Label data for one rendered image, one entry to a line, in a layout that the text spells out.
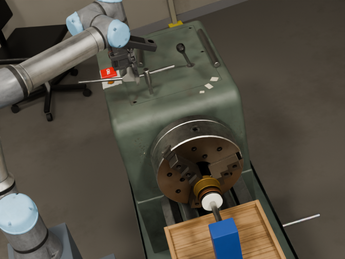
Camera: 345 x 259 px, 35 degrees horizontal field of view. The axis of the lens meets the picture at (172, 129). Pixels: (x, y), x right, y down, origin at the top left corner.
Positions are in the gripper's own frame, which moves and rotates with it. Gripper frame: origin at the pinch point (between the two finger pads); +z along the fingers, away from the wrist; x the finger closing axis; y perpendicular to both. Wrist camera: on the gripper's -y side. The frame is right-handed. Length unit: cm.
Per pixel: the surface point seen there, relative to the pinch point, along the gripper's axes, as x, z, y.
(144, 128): 7.7, 15.1, 2.9
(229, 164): 27.9, 24.7, -21.1
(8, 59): -203, 83, 80
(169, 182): 23.5, 28.8, 0.1
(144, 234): -4, 82, 16
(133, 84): -14.9, 10.5, 1.7
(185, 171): 29.1, 20.8, -5.9
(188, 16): -280, 131, -69
